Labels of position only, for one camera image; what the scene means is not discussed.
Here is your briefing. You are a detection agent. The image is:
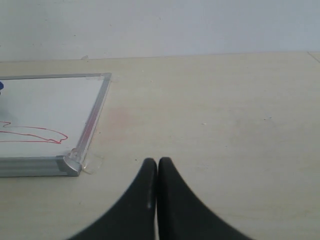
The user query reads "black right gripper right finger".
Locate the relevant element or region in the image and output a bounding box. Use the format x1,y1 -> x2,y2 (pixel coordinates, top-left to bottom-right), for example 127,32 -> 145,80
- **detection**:
157,157 -> 250,240

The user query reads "clear tape back right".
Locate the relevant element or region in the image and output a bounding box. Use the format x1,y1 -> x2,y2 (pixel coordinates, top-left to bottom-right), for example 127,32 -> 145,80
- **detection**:
85,73 -> 121,83

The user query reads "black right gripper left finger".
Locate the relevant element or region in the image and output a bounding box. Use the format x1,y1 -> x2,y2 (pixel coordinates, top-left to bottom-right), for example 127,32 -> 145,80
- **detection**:
70,158 -> 158,240

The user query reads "clear tape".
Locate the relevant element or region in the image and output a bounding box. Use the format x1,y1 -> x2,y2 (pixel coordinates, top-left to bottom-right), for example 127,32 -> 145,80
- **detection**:
82,152 -> 105,175
85,73 -> 121,83

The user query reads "clear tape front right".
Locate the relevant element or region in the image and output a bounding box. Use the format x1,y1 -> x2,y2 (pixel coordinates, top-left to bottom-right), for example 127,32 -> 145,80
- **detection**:
82,152 -> 105,175

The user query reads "white board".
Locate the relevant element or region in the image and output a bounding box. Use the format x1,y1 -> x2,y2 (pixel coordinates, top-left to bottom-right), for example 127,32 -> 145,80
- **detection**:
0,73 -> 111,178

